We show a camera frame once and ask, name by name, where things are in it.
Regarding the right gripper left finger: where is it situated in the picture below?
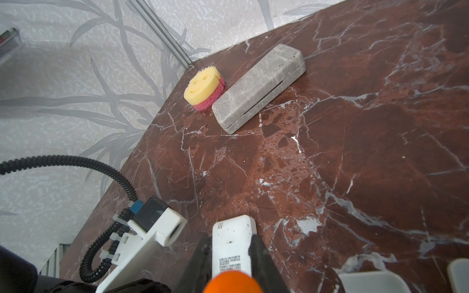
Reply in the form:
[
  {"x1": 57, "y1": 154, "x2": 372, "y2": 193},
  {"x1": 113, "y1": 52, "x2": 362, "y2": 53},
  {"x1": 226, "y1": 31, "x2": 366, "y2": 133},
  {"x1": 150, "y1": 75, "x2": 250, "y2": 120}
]
[{"x1": 173, "y1": 234, "x2": 212, "y2": 293}]

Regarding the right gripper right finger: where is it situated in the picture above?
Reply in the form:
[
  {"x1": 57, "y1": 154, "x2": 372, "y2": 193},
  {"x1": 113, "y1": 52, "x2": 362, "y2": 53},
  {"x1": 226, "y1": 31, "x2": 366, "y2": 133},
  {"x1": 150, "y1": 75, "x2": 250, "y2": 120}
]
[{"x1": 248, "y1": 234, "x2": 289, "y2": 293}]

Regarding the yellow smiley sponge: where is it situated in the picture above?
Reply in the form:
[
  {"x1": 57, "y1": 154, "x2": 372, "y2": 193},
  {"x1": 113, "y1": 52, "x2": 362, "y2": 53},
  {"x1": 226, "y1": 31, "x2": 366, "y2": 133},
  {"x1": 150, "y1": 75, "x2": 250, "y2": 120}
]
[{"x1": 183, "y1": 66, "x2": 225, "y2": 112}]

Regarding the grey stone block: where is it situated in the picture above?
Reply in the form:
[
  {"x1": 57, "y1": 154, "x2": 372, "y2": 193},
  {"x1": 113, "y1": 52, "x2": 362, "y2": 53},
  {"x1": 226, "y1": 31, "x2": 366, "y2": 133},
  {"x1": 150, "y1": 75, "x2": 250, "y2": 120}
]
[{"x1": 212, "y1": 44, "x2": 306, "y2": 134}]

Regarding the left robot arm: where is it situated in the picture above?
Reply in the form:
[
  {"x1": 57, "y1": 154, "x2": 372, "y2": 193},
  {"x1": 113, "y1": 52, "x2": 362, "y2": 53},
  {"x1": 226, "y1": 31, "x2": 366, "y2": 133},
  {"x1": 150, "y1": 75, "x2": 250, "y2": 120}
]
[{"x1": 1, "y1": 155, "x2": 151, "y2": 292}]

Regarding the white remote with batteries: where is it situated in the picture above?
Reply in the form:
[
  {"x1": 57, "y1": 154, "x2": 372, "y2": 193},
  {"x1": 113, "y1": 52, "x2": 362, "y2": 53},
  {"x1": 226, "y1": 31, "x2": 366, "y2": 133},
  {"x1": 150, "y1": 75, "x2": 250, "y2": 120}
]
[{"x1": 339, "y1": 271, "x2": 411, "y2": 293}]

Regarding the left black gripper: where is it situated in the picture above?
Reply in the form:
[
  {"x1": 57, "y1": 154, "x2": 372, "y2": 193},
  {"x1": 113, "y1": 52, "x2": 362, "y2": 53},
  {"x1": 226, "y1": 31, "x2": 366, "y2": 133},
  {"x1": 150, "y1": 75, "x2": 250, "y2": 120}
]
[{"x1": 58, "y1": 278, "x2": 172, "y2": 293}]

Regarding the clear plastic wall shelf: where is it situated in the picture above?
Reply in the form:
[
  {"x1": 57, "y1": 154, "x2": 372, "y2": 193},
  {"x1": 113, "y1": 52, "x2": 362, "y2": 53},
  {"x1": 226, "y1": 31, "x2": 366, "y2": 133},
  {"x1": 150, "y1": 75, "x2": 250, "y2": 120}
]
[{"x1": 0, "y1": 27, "x2": 24, "y2": 65}]

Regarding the white remote with display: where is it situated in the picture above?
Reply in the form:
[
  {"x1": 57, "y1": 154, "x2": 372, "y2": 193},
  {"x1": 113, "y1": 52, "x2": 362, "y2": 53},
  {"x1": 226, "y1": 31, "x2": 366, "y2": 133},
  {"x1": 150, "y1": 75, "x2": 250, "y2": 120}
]
[{"x1": 212, "y1": 215, "x2": 257, "y2": 278}]

